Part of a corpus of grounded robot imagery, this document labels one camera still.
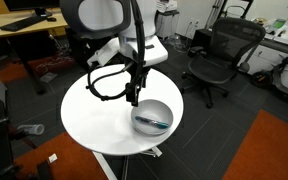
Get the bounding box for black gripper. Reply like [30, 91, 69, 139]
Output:
[125, 65, 151, 108]

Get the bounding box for teal dry erase marker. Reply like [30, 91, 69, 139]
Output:
[134, 115, 170, 129]

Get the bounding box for white round bowl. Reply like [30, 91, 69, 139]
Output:
[130, 98, 174, 136]

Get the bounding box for white table base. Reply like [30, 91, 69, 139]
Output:
[92, 145, 163, 180]

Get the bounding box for grey metal cabinet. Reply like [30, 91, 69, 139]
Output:
[155, 10, 180, 41]

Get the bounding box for black mesh office chair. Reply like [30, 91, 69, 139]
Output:
[180, 17, 267, 109]

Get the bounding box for grey power strip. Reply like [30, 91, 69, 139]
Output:
[39, 72, 59, 83]

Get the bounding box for black floor box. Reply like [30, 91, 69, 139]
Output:
[191, 27, 216, 58]

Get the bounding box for white storage box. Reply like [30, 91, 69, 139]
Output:
[156, 0, 179, 14]

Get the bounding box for small white paper tag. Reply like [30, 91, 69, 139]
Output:
[48, 153, 58, 164]

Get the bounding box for black stand leg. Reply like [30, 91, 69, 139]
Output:
[35, 159, 55, 180]

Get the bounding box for light wooden desk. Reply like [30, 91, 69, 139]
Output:
[0, 8, 69, 95]

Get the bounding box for black kick scooter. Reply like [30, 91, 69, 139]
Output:
[248, 48, 288, 103]

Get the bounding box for black computer keyboard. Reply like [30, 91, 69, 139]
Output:
[0, 15, 48, 33]

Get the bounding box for white desk cabinet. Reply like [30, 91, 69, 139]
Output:
[247, 16, 288, 96]

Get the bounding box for black computer monitor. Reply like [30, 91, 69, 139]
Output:
[3, 0, 61, 18]

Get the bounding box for black robot cable conduit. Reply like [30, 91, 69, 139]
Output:
[85, 0, 147, 103]

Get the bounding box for tangled floor cables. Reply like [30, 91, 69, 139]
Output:
[33, 54, 76, 75]

